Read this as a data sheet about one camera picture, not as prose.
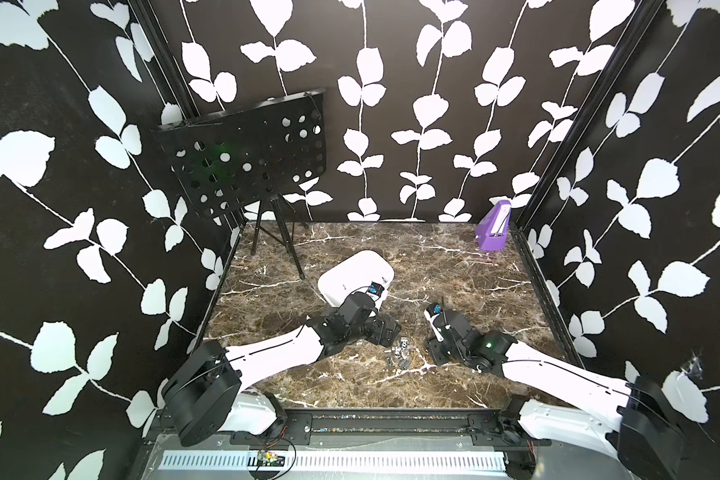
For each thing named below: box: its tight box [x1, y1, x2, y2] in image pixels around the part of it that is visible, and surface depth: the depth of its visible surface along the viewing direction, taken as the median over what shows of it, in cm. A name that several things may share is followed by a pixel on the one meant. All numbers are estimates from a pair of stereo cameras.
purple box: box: [475, 200, 511, 251], surface depth 112 cm
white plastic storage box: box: [318, 250, 395, 311], surface depth 102 cm
